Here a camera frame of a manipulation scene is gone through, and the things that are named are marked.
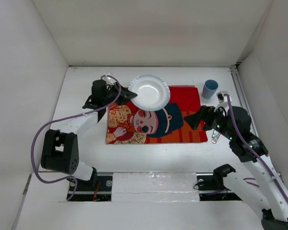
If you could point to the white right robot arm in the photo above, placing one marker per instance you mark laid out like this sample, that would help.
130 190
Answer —
265 194

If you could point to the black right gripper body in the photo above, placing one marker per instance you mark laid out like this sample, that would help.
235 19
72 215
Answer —
219 124

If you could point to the aluminium rail on right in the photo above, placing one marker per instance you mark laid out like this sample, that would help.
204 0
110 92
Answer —
241 95

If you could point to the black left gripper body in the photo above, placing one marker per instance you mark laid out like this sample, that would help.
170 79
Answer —
112 89

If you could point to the white blue-rimmed plate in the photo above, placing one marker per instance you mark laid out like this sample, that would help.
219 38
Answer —
152 92

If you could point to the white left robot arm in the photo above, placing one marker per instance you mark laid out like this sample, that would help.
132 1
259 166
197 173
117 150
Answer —
60 150

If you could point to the silver table knife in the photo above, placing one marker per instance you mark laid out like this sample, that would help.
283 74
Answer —
215 136

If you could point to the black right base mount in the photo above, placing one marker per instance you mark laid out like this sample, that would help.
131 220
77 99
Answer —
211 186

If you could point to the red patterned cloth placemat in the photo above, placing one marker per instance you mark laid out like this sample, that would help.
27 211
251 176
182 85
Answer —
128 124

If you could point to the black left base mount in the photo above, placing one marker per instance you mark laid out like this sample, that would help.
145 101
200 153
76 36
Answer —
98 189

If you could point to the blue cup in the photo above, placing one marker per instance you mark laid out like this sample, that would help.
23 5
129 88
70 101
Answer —
209 88

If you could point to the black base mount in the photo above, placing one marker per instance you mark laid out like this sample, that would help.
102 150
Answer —
211 186
98 189

